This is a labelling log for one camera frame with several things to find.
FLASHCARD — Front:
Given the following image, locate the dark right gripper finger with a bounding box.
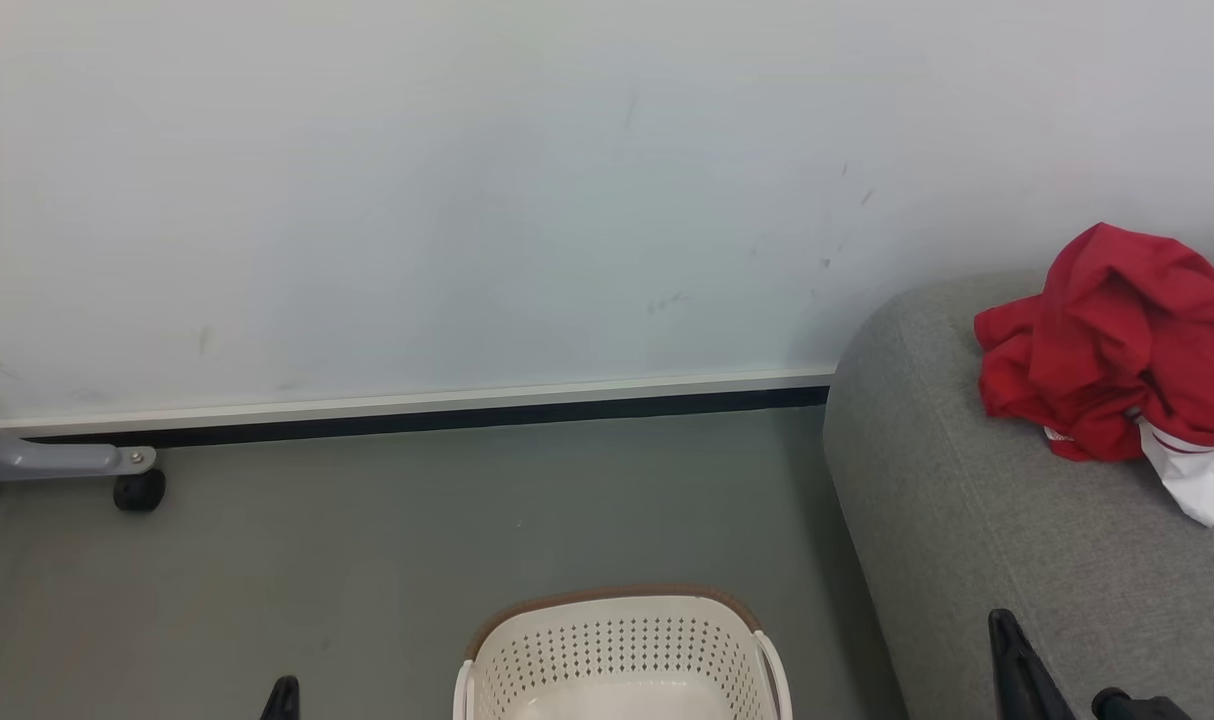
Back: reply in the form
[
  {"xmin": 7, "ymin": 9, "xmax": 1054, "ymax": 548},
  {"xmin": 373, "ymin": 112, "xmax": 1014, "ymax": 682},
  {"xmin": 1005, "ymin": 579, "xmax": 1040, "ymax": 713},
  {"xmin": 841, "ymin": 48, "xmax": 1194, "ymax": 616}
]
[{"xmin": 986, "ymin": 607, "xmax": 1076, "ymax": 720}]

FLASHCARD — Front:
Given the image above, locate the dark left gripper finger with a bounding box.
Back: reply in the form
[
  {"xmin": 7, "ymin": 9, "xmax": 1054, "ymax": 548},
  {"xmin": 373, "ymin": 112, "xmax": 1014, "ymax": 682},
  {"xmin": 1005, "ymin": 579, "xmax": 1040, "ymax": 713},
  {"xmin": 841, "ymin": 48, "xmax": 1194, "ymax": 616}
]
[{"xmin": 260, "ymin": 676, "xmax": 301, "ymax": 720}]

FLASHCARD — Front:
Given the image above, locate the red clothing with white trim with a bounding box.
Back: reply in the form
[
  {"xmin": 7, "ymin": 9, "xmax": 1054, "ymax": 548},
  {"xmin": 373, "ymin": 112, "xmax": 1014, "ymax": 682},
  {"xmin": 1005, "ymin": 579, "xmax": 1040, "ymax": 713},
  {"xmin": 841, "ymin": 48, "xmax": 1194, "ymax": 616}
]
[{"xmin": 973, "ymin": 221, "xmax": 1214, "ymax": 529}]

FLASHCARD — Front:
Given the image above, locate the white perforated laundry basket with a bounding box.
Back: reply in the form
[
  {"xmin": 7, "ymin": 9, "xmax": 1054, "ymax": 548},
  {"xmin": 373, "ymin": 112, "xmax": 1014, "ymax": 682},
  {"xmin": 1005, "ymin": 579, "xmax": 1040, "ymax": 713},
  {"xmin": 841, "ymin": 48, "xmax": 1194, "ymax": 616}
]
[{"xmin": 453, "ymin": 586, "xmax": 794, "ymax": 720}]

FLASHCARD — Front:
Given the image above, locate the grey fabric sofa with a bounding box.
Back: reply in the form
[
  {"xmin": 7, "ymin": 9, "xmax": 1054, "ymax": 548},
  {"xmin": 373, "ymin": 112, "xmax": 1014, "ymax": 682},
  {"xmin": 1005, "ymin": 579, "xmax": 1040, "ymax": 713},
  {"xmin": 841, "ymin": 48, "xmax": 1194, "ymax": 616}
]
[{"xmin": 821, "ymin": 262, "xmax": 1214, "ymax": 720}]

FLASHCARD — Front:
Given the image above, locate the black caster wheel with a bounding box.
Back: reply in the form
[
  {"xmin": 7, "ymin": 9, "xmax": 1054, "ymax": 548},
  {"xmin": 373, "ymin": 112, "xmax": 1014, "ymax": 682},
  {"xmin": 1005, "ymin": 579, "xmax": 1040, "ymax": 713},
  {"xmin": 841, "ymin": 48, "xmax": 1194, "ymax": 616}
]
[{"xmin": 112, "ymin": 467, "xmax": 167, "ymax": 514}]

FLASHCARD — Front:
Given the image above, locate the white and black baseboard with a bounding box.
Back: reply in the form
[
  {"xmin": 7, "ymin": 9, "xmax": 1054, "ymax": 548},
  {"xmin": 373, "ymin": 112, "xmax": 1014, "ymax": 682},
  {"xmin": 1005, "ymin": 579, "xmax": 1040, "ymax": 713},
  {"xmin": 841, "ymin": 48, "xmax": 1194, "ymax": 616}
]
[{"xmin": 0, "ymin": 367, "xmax": 836, "ymax": 449}]

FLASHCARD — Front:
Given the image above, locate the grey metal frame leg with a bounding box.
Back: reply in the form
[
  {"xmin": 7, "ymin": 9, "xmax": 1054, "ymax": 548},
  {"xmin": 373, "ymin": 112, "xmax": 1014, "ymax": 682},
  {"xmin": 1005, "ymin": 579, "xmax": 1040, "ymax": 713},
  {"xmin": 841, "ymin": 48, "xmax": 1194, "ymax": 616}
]
[{"xmin": 0, "ymin": 393, "xmax": 158, "ymax": 488}]

